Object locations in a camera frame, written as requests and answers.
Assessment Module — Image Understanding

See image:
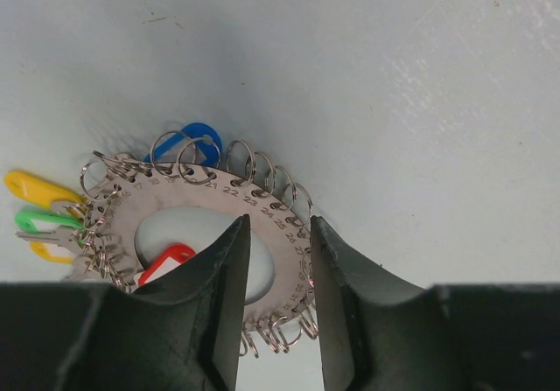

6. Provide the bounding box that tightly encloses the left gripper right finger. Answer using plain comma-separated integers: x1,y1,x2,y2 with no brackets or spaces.
311,217,473,390

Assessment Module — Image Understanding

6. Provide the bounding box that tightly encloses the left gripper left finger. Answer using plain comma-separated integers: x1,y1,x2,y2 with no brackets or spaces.
56,215,250,390

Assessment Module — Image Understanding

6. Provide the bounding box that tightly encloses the red key tag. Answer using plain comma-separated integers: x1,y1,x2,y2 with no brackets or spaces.
135,243,197,287

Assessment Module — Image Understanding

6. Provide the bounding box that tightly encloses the green key tag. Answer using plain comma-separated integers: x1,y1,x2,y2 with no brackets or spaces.
15,210,84,246

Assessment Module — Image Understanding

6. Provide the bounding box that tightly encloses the blue key tag on disc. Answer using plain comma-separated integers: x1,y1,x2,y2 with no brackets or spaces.
143,122,223,167

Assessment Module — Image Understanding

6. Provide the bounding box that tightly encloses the yellow key tag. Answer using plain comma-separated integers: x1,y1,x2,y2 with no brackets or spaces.
3,171,84,209

